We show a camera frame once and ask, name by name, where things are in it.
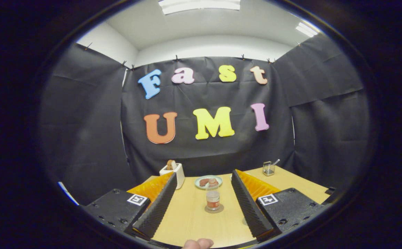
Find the pale green plate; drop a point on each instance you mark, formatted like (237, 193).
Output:
(197, 182)

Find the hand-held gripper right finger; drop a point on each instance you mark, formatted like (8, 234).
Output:
(251, 207)

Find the brown bread slice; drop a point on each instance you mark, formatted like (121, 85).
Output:
(171, 164)

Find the large ceiling light panel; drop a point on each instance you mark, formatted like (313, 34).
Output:
(199, 6)

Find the small ceiling light panel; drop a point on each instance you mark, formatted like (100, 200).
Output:
(306, 29)

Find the small black box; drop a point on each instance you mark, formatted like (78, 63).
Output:
(330, 190)

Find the clear plastic juice bottle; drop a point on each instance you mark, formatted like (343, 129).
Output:
(213, 200)

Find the round brown coaster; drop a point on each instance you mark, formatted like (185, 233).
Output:
(221, 209)

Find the white toaster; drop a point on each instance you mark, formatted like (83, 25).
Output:
(179, 176)

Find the wooden table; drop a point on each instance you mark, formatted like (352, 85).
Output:
(187, 221)

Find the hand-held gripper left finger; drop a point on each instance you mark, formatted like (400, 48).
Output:
(156, 207)

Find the brown meat piece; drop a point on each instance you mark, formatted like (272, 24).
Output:
(213, 182)
(203, 182)

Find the black backdrop cloth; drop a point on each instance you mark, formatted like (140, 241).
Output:
(204, 155)

